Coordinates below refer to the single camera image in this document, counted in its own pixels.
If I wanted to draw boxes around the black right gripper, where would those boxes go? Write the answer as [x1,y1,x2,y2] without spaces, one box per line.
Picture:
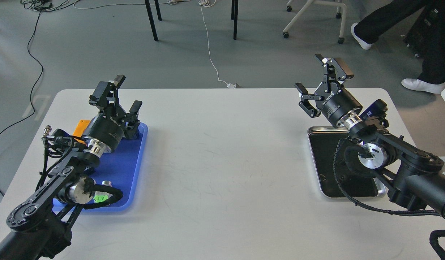
[295,54,363,127]

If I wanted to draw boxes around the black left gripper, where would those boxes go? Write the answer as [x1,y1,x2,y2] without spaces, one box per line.
[81,75,143,150]

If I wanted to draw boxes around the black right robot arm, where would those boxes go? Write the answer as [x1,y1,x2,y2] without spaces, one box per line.
[295,54,445,219]

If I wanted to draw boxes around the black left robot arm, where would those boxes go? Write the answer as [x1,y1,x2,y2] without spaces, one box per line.
[0,75,142,260]

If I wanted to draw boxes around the green white connector part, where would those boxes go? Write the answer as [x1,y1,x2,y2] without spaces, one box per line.
[93,195,109,203]

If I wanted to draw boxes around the orange plastic box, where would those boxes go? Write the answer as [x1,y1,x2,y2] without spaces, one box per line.
[73,120,91,138]

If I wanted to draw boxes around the silver metal tray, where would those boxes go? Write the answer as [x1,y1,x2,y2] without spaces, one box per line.
[308,126,386,199]

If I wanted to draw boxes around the blue plastic tray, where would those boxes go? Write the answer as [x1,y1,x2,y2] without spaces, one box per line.
[52,122,149,212]

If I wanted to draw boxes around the white rolling chair base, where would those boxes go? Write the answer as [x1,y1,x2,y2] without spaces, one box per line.
[282,0,348,44]

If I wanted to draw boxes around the black table legs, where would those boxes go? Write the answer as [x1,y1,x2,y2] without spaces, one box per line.
[144,0,239,42]

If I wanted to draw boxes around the person in black trousers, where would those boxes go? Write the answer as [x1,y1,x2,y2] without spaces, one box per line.
[350,0,445,95]

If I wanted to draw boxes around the black floor cable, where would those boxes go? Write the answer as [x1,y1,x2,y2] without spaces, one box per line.
[0,0,74,195]

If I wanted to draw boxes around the white floor cable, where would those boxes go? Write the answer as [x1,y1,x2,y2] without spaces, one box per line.
[74,0,236,89]

